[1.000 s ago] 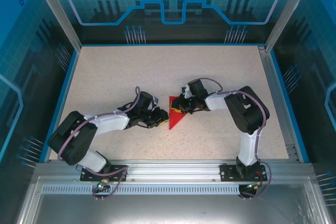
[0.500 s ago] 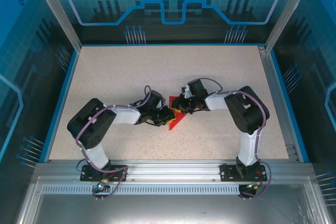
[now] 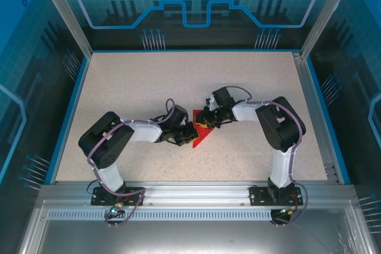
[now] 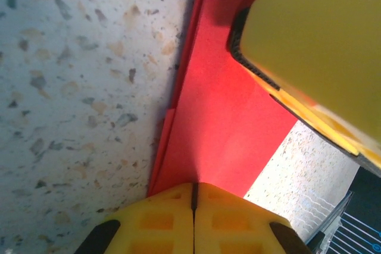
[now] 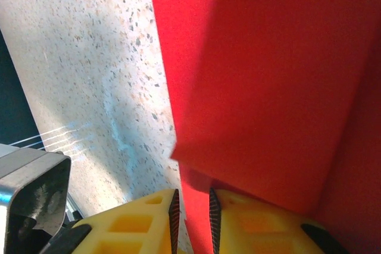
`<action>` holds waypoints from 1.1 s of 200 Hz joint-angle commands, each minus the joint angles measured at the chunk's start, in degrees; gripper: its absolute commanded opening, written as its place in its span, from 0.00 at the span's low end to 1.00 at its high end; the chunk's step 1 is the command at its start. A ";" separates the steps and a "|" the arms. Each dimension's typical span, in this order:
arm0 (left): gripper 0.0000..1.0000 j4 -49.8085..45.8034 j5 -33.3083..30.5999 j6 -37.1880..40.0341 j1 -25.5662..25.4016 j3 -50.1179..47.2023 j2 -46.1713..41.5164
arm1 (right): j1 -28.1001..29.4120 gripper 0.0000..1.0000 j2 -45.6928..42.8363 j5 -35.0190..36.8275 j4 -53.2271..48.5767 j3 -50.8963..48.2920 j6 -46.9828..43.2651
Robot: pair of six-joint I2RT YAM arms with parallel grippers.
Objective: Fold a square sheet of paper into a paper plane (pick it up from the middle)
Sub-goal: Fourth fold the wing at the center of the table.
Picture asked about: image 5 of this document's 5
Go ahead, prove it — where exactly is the red square paper sheet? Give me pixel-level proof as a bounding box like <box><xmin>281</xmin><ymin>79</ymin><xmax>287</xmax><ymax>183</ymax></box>
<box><xmin>151</xmin><ymin>0</ymin><xmax>381</xmax><ymax>254</ymax></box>

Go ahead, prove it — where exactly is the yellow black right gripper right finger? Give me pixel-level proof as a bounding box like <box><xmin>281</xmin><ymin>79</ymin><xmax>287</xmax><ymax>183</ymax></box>
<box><xmin>208</xmin><ymin>188</ymin><xmax>349</xmax><ymax>254</ymax></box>

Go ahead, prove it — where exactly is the grey metal bracket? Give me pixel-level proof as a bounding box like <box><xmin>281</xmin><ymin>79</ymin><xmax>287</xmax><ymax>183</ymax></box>
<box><xmin>0</xmin><ymin>143</ymin><xmax>73</xmax><ymax>254</ymax></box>

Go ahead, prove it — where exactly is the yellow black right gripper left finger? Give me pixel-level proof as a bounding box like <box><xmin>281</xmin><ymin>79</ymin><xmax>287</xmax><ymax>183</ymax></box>
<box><xmin>40</xmin><ymin>189</ymin><xmax>181</xmax><ymax>254</ymax></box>

